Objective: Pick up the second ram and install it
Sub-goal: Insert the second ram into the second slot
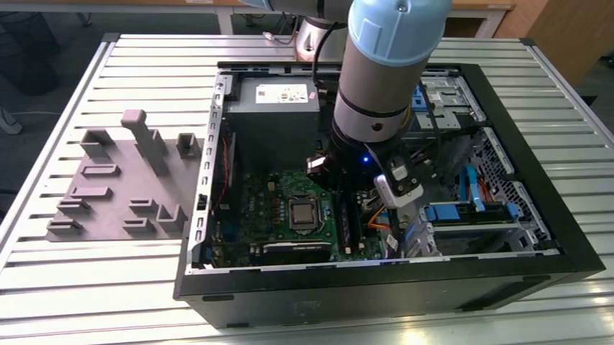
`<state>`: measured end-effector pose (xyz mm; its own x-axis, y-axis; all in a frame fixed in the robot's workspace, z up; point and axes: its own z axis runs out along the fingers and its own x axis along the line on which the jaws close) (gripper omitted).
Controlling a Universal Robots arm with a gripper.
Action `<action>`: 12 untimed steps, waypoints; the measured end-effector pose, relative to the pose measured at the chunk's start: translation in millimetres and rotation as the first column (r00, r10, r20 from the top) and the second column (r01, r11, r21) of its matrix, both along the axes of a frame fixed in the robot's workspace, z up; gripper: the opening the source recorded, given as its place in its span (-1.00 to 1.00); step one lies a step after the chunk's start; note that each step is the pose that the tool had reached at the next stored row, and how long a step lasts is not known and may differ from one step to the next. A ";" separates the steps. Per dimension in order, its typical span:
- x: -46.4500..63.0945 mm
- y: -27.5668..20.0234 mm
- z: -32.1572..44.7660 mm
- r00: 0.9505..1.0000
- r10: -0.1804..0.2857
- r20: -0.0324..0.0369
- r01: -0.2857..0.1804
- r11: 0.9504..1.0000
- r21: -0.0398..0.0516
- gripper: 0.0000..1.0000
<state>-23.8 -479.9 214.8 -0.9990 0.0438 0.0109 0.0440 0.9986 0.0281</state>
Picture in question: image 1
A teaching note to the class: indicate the green motherboard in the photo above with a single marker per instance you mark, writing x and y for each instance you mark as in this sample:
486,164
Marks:
263,201

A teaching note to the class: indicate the wooden cabinet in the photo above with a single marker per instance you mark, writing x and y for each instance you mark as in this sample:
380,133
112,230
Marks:
566,36

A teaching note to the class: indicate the black office chair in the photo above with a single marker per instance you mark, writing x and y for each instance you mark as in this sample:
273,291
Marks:
28,54

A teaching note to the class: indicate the silver disk bay bracket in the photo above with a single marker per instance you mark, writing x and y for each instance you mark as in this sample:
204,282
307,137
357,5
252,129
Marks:
479,227

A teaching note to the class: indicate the CPU socket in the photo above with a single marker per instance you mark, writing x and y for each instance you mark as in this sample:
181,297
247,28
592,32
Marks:
304,197

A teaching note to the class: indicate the blue drive bay latch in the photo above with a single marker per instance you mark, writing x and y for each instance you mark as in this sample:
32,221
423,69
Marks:
417,104

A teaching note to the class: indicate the silver drive cage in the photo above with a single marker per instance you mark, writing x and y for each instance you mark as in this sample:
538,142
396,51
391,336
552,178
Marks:
451,118

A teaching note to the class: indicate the wooden desk white legs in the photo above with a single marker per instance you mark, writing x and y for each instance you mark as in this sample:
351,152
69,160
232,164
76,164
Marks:
479,4

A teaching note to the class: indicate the gray power supply unit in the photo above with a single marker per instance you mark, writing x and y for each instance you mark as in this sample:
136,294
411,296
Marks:
268,136

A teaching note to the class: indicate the white stand base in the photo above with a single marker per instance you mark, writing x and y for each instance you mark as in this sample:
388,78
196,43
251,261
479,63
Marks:
9,124

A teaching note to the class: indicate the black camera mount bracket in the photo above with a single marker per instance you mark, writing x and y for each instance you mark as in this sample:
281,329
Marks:
383,158

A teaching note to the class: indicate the black graphics card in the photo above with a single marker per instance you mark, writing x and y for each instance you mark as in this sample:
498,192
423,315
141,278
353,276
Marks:
297,251

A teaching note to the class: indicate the black open PC case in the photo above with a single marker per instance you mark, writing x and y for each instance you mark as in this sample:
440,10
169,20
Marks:
335,287

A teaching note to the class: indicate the blue disk carrier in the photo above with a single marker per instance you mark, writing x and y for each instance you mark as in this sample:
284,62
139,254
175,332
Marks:
446,212

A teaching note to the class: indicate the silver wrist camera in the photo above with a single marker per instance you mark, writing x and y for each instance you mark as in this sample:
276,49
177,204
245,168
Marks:
403,196

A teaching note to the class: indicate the black RAM slot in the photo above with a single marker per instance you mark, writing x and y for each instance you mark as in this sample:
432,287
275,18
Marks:
339,215

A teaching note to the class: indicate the blue expansion slot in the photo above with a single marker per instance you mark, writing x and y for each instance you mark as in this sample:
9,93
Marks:
231,231

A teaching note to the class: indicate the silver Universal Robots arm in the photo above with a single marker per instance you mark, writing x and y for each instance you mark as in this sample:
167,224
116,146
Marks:
379,90

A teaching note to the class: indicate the silver CPU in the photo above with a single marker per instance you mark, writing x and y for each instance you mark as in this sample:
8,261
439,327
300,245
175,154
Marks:
303,213

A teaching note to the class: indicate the gray parts rack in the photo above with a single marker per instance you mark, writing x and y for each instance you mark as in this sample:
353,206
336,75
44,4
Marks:
124,169

